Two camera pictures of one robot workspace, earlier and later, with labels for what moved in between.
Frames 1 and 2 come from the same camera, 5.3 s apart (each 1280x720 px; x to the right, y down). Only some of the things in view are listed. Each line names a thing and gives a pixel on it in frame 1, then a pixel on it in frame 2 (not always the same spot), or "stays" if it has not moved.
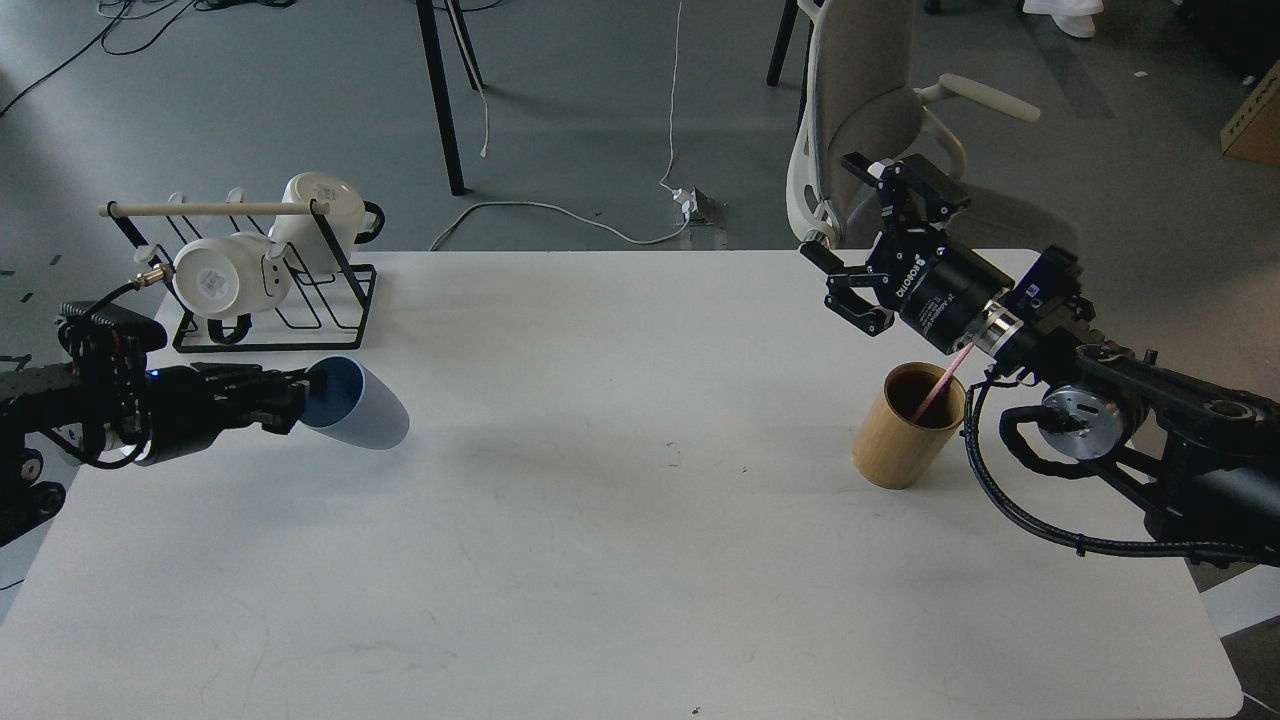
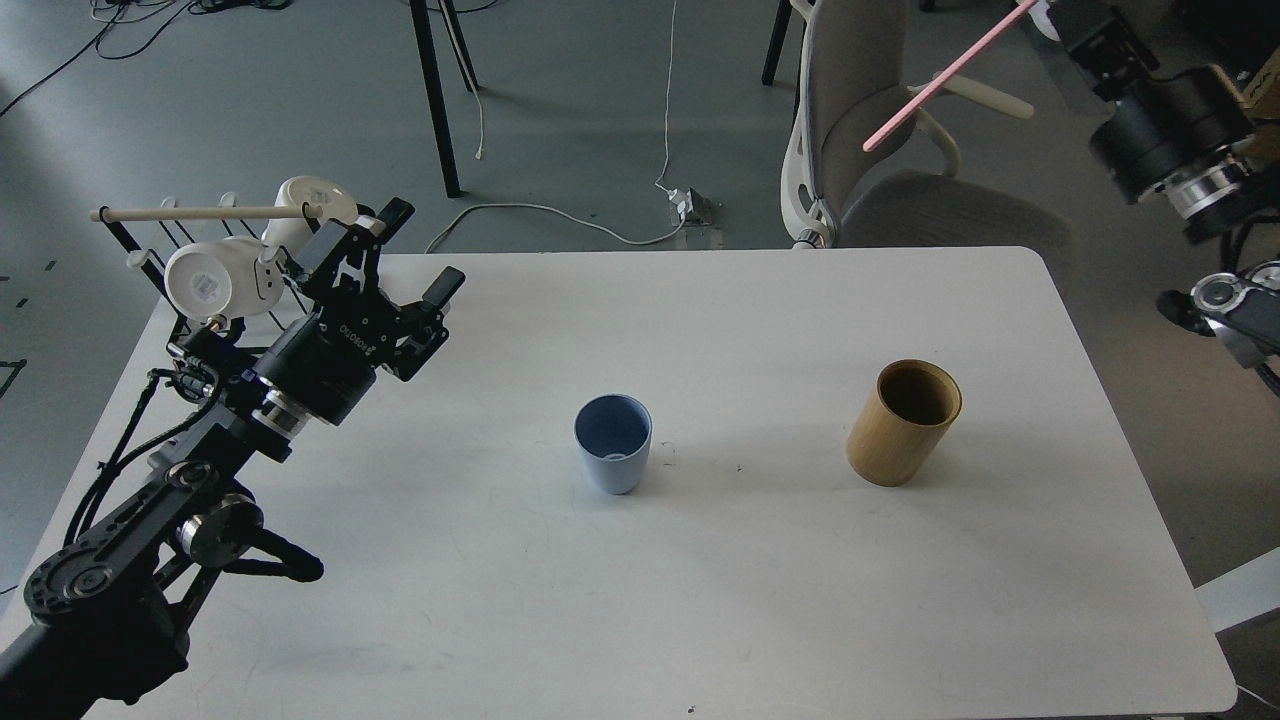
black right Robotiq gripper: [940, 287] → [1157, 127]
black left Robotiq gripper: [186, 406] → [327, 363]
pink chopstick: [922, 408] → [953, 73]
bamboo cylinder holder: [894, 452] stays
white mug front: [229, 276] stays
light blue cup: [356, 407] → [614, 431]
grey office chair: [866, 107] stays
